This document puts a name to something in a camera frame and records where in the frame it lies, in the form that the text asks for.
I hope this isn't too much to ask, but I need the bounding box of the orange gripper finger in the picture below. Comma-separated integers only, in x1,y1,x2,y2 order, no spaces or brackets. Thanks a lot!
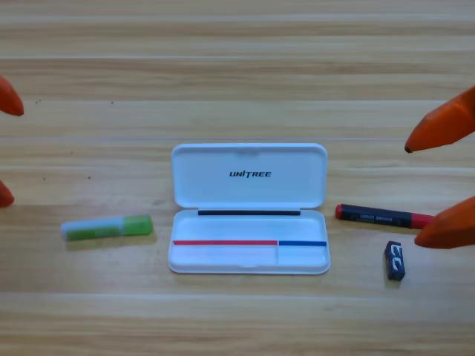
413,196,475,249
404,85,475,154
0,76,25,116
0,180,15,208

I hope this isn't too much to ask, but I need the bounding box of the black eraser white print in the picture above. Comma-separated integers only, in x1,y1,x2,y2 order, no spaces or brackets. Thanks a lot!
383,240,407,280

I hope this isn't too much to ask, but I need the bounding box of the red black marker pen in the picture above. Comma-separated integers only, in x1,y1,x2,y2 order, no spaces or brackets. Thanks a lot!
335,203,436,230

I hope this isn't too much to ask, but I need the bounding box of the white Unitree pencil case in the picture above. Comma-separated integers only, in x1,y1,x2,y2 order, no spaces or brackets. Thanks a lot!
167,142,331,275

